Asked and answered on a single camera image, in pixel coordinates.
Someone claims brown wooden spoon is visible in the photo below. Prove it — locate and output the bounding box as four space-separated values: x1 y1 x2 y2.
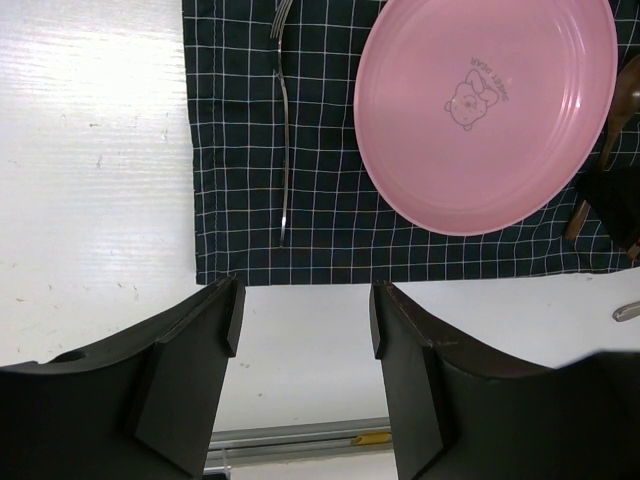
563 55 639 241

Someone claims dark checked cloth placemat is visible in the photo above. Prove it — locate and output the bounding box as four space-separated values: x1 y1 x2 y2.
182 1 634 286

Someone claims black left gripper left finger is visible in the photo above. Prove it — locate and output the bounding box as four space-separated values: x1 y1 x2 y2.
1 277 245 479

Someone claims pink plastic plate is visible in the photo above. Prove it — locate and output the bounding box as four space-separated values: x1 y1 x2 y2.
354 1 618 236

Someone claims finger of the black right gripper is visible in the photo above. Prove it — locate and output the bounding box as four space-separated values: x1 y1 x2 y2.
577 167 639 260

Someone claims silver table knife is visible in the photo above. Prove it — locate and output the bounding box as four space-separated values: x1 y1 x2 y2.
612 301 640 323

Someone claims silver metal fork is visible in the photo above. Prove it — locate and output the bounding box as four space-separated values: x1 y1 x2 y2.
270 0 294 248

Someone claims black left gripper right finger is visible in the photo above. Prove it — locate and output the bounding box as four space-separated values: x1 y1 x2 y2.
369 282 639 479

